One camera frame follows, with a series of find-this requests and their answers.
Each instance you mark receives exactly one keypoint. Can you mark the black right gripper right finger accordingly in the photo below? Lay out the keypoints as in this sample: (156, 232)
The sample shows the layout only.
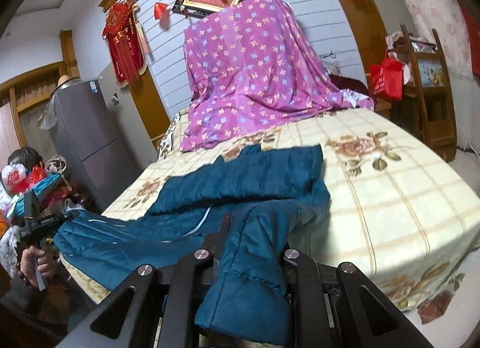
(341, 307)

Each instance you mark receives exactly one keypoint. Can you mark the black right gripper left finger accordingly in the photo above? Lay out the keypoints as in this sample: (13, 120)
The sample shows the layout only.
(155, 307)

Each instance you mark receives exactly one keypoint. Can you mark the teal blue puffer jacket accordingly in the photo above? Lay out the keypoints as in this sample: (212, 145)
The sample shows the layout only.
(269, 195)

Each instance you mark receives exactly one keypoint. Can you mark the person's left hand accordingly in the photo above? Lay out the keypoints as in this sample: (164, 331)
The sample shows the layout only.
(37, 262)

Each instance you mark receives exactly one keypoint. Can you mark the grey refrigerator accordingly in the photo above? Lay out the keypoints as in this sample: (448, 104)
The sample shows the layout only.
(87, 135)

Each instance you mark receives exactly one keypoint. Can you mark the cream floral checked bed sheet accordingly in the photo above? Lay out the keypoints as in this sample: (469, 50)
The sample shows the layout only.
(396, 209)

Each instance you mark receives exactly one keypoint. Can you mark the red Chinese knot ornament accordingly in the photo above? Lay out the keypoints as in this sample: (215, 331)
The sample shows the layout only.
(124, 44)

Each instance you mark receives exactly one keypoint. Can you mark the red gift bag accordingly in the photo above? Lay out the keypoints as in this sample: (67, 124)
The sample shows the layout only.
(387, 79)

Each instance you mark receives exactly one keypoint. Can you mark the wooden chair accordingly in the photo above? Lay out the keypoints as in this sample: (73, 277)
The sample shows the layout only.
(426, 110)

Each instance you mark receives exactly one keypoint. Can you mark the purple floral cloth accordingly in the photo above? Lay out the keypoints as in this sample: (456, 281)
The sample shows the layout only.
(250, 67)

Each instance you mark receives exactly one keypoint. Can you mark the small red flag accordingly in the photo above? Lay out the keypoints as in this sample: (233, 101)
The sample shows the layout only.
(160, 10)

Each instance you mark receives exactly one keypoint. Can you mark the white slatted headboard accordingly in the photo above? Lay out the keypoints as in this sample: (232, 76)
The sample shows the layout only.
(323, 21)

